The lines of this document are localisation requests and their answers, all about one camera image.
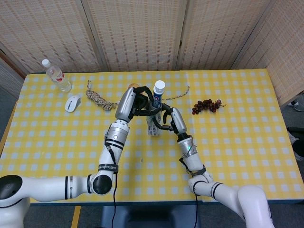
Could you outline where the yellow white checked tablecloth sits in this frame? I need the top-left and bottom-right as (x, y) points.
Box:
(0, 68), (304, 204)

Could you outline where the dark trouser leg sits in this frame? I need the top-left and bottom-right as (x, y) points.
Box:
(287, 127), (304, 154)

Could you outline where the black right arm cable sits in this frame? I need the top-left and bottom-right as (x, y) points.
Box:
(192, 187), (200, 228)

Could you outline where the blue white toothpaste tube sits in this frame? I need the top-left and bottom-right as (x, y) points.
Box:
(152, 80), (166, 111)

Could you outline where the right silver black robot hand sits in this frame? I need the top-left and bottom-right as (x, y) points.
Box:
(154, 103), (188, 136)

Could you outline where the clear plastic water bottle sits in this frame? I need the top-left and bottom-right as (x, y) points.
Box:
(41, 59), (72, 93)

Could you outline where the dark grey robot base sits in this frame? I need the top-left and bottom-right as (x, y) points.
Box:
(99, 204), (201, 228)

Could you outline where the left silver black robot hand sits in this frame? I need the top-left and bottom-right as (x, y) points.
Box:
(114, 85), (164, 123)

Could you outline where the bamboo folding screen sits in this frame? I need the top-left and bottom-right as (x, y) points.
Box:
(0, 0), (304, 106)

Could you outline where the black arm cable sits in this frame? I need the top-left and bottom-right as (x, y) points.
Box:
(192, 187), (200, 228)
(105, 142), (119, 228)

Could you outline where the braided speckled rope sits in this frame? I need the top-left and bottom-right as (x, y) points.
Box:
(85, 80), (190, 112)

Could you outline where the white computer mouse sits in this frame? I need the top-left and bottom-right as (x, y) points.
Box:
(65, 94), (82, 113)

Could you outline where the blue white toothpaste box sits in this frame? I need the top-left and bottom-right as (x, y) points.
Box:
(146, 106), (164, 137)

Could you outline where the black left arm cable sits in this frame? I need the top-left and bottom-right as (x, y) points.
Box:
(105, 142), (119, 228)

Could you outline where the dark red grape bunch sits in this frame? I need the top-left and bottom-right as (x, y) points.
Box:
(191, 99), (226, 115)

